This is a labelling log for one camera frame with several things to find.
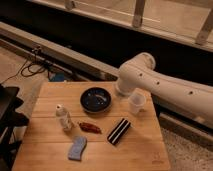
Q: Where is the small clear plastic bottle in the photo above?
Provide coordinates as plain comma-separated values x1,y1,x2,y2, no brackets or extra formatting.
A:
56,104,72,131

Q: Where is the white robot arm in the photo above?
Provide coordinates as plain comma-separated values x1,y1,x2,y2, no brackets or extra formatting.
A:
115,52,213,124

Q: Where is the dark blue bowl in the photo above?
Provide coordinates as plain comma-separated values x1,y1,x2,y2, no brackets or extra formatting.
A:
80,87,111,113

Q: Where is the clear plastic cup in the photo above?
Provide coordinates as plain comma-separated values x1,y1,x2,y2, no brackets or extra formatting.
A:
128,92,146,115

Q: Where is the red chili pepper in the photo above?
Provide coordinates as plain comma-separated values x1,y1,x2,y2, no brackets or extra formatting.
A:
79,122,101,134

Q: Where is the black white striped block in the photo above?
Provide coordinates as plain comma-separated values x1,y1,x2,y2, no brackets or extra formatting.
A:
107,119,131,145

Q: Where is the blue object on floor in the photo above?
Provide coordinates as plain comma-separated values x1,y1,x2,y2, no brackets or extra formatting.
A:
50,73,65,82

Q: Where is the wooden cutting board table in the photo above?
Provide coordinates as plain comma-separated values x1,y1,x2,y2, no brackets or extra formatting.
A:
12,82,170,171

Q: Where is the blue sponge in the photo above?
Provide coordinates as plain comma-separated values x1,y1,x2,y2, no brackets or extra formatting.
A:
68,136,87,161

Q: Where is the black chair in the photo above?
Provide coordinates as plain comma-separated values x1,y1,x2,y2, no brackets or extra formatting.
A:
0,84,29,170

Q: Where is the black cable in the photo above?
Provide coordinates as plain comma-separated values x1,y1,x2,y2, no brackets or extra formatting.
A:
0,46,54,85

